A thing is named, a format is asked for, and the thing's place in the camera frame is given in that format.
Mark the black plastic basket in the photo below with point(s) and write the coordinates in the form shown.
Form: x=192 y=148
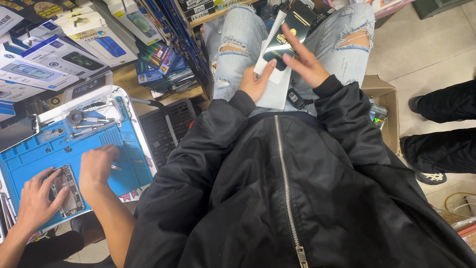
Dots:
x=158 y=130

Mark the opened smartphone body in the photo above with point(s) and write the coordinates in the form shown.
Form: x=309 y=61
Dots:
x=72 y=203

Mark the person's right hand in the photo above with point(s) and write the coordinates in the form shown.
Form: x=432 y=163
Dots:
x=310 y=69

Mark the stack of black labelled boxes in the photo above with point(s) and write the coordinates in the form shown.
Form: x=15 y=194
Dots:
x=199 y=9

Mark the silver precision screwdriver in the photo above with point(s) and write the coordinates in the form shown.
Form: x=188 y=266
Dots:
x=98 y=120
x=85 y=131
x=87 y=127
x=95 y=107

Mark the person's left hand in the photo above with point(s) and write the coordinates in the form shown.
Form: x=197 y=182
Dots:
x=253 y=87

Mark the black screen protector packet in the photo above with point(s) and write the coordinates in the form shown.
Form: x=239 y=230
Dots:
x=293 y=22

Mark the brown cardboard box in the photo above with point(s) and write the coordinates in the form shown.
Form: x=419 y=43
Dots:
x=386 y=95

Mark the white plastic sheet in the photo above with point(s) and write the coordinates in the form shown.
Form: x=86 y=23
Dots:
x=277 y=95

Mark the black key fob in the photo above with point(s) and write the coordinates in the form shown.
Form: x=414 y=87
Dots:
x=295 y=98

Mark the pink box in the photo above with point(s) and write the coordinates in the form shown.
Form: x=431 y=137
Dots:
x=390 y=7

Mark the black zip jacket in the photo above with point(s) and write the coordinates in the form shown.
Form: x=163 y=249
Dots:
x=260 y=193

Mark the woven basket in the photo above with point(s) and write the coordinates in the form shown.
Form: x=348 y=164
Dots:
x=455 y=219

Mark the stack of silver phone frames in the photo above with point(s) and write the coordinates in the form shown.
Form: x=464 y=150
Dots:
x=6 y=216

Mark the rack of hanging blue packets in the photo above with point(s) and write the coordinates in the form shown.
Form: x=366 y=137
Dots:
x=178 y=22

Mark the dark green mat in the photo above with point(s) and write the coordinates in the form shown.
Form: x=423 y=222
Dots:
x=438 y=7

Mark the blue silicone repair mat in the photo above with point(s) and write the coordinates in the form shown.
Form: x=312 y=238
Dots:
x=33 y=156

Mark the detached phone screen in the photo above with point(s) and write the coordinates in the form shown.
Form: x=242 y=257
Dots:
x=16 y=134

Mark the shiny holographic packets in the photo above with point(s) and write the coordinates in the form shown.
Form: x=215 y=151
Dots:
x=378 y=113

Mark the clear plastic tool box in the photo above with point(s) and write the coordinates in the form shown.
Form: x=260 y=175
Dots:
x=89 y=91

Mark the pile of white protector boxes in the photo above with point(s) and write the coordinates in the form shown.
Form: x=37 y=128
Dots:
x=63 y=56

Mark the light blue ripped jeans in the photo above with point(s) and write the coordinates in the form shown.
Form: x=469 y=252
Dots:
x=241 y=29

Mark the stack of blue packets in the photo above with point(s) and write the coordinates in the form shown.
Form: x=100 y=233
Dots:
x=160 y=63

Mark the white paper envelope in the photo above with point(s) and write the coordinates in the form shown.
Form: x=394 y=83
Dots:
x=273 y=41

